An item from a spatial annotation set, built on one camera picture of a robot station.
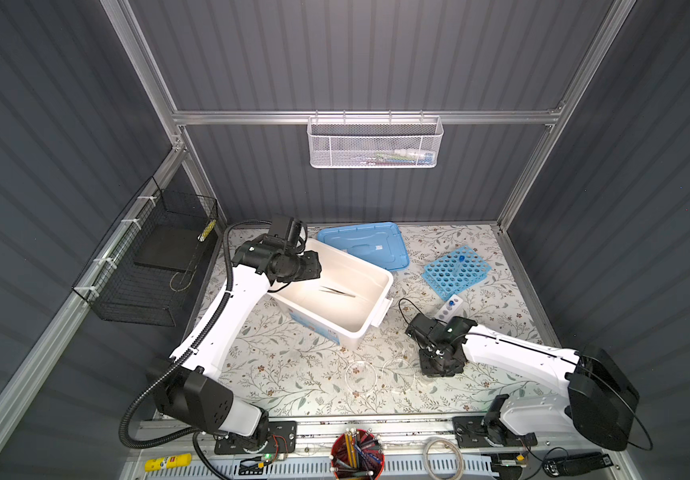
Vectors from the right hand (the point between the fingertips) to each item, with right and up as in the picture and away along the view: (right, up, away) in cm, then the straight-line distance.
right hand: (433, 373), depth 82 cm
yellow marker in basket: (-62, +40, 0) cm, 74 cm away
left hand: (-33, +29, -4) cm, 44 cm away
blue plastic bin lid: (-11, +38, +34) cm, 52 cm away
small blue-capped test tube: (+8, +18, +8) cm, 21 cm away
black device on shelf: (+30, -16, -13) cm, 36 cm away
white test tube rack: (+7, +16, +10) cm, 20 cm away
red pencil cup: (-21, -10, -19) cm, 30 cm away
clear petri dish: (-20, -2, +2) cm, 20 cm away
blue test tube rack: (+12, +27, +17) cm, 34 cm away
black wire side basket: (-75, +28, -9) cm, 80 cm away
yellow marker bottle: (-66, -16, -13) cm, 69 cm away
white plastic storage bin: (-25, +17, +17) cm, 35 cm away
